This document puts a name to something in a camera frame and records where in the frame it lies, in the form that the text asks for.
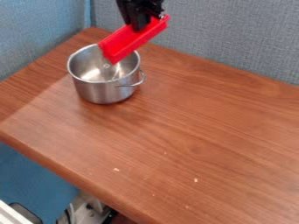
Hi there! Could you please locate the stainless steel pot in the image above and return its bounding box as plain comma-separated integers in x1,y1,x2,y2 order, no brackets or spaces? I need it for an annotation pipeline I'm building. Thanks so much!
67,44,145,104

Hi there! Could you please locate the red plastic block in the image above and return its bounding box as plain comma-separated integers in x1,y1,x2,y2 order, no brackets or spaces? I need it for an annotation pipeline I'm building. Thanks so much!
97,15,171,64

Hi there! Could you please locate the grey device bottom left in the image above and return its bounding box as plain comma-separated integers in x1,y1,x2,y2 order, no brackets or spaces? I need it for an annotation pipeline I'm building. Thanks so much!
0,200,43,224

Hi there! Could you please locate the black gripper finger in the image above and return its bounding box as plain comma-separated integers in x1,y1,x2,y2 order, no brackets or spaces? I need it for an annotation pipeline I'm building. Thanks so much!
120,7,151,32
148,8,164,19

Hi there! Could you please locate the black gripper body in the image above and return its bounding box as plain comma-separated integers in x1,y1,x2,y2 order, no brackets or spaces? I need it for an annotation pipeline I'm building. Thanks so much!
116,0,164,11

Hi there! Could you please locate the white box under table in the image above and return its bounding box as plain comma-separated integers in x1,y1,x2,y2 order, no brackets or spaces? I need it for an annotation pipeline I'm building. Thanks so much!
55,192,117,224

